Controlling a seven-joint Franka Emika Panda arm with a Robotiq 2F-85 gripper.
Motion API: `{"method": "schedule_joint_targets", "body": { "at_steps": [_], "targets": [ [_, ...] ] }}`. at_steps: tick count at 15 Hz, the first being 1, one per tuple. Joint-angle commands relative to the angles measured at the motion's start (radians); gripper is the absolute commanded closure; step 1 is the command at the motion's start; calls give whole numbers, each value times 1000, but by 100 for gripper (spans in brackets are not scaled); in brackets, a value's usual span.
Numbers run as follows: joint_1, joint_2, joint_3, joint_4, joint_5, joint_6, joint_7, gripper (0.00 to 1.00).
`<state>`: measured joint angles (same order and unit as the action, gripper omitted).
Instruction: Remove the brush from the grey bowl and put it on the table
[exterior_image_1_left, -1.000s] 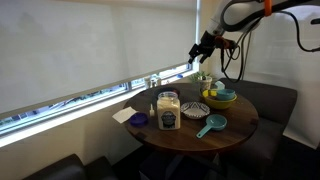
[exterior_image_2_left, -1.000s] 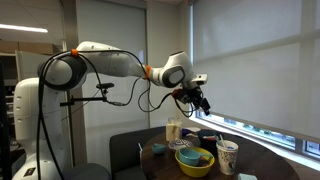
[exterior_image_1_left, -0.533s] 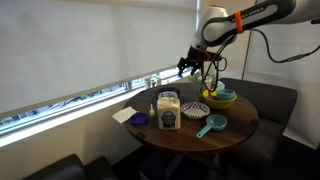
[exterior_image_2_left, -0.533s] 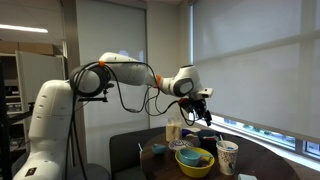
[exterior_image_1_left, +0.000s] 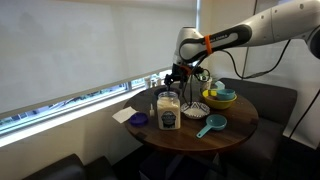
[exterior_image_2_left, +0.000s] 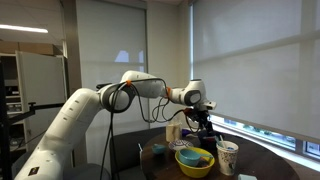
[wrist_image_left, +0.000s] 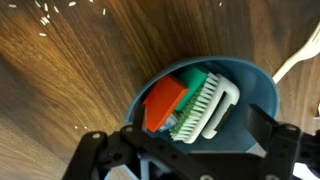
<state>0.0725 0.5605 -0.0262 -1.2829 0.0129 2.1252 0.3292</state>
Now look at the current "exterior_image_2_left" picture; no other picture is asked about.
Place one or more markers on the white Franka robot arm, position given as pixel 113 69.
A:
pixel 73 116

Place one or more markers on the yellow bowl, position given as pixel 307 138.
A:
pixel 193 171

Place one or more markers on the window frame with sill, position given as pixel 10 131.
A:
pixel 266 140

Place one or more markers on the narrow white roller blind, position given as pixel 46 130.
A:
pixel 110 36

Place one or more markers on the teal measuring cup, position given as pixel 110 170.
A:
pixel 159 149

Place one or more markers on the patterned paper cup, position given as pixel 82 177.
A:
pixel 227 161

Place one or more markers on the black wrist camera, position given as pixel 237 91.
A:
pixel 188 112

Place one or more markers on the black camera mount rod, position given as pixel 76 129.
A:
pixel 20 111

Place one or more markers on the pale teal box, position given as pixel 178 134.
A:
pixel 247 177

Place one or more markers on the long ceiling light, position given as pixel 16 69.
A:
pixel 23 28

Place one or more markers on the dark grey sofa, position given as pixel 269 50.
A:
pixel 128 150

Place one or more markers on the clear plastic jar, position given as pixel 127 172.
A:
pixel 173 131

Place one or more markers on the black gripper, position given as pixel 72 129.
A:
pixel 202 116

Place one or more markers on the patterned white dish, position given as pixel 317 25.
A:
pixel 180 144

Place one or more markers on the large white roller blind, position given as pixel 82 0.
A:
pixel 253 66

